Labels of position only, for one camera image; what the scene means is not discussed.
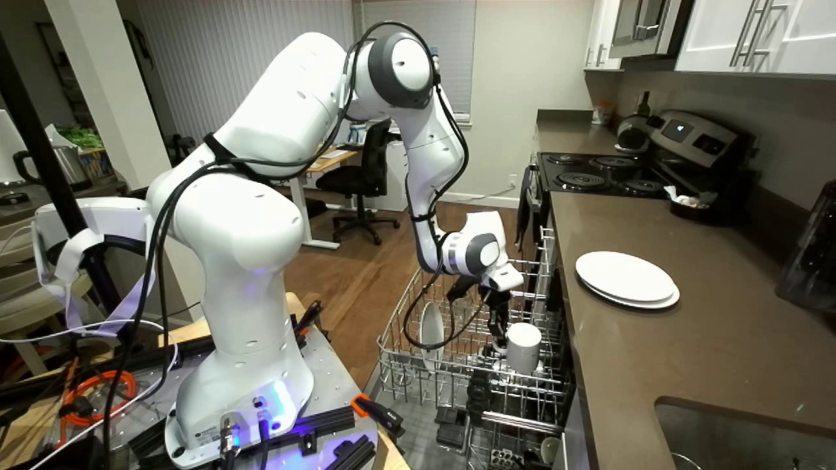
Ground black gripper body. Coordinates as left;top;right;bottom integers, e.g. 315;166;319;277
446;278;512;312

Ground white ceramic mug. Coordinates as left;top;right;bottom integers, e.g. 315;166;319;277
506;320;540;372

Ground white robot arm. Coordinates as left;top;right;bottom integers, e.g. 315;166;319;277
145;21;523;470

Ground white plate in rack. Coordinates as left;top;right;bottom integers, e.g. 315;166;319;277
418;302;443;367

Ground stacked white plates on counter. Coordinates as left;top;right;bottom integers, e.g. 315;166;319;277
575;251;679;310

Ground black office chair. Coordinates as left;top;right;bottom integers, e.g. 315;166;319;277
315;119;400;242

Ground black stove top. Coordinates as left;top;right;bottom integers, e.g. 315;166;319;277
534;150;670;199

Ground wooden standing desk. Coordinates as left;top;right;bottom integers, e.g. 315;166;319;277
290;145;357;251

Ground dark kettle on stove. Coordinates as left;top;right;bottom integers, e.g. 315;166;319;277
613;93;651;154

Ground steel kitchen sink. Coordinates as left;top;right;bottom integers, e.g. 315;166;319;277
656;397;836;470

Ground black toaster oven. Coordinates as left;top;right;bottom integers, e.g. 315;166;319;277
651;109;754;225

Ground black appliance at right edge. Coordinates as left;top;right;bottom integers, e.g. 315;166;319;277
775;180;836;316

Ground white upper cabinets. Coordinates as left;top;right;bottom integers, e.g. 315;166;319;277
585;0;836;76

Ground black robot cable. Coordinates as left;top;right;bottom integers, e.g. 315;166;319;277
101;19;494;464

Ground wire dishwasher upper rack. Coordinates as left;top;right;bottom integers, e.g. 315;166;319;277
376;227;575;432

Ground orange cable coil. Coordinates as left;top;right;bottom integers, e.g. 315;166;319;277
59;367;141;431

